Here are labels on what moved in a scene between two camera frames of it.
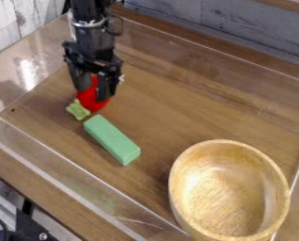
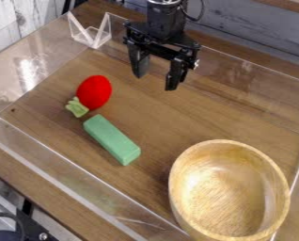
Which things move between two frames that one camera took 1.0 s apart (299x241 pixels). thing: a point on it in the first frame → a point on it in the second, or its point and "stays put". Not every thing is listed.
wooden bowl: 226,191 stays put
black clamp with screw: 29,230 stays put
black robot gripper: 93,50 → 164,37
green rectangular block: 117,145 stays put
